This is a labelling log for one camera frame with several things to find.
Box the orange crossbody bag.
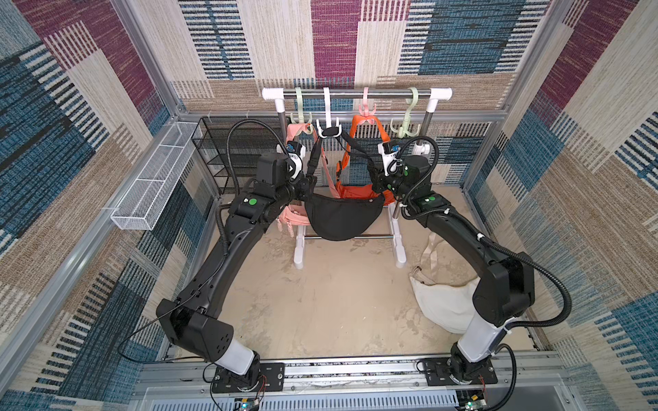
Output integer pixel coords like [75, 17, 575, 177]
[335, 115, 395, 206]

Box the black crossbody bag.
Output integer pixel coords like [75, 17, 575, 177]
[303, 137, 385, 241]

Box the white metal garment rack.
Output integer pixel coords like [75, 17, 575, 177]
[261, 87, 453, 270]

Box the cream white crossbody bag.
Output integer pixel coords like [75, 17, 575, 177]
[410, 234, 479, 334]

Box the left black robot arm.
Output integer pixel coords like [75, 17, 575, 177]
[156, 136, 308, 389]

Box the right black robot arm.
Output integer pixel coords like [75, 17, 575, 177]
[370, 138, 572, 385]

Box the pink crossbody bag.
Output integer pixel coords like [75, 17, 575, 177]
[277, 123, 339, 236]

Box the right green plastic hook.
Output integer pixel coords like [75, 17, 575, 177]
[390, 87, 420, 139]

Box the green plastic hook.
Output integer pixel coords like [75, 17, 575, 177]
[291, 87, 314, 136]
[390, 87, 420, 139]

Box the white plastic hook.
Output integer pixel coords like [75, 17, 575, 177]
[315, 87, 343, 139]

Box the left green plastic hook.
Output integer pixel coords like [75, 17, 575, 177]
[291, 87, 314, 136]

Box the pink plastic hook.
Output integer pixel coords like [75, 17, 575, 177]
[357, 87, 377, 126]

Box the black mesh shelf rack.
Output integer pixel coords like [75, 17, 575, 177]
[191, 116, 285, 195]

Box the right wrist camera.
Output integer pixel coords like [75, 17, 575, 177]
[378, 142, 400, 176]

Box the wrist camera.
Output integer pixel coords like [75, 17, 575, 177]
[378, 142, 400, 176]
[286, 140, 306, 181]

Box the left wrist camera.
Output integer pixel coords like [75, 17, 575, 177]
[286, 140, 306, 181]

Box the white wire mesh basket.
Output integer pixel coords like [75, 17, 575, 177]
[111, 122, 197, 231]

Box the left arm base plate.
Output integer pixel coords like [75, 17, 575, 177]
[211, 362, 285, 394]

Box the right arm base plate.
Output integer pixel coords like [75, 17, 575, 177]
[420, 357, 499, 386]

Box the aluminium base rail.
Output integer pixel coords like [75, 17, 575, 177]
[129, 351, 586, 410]

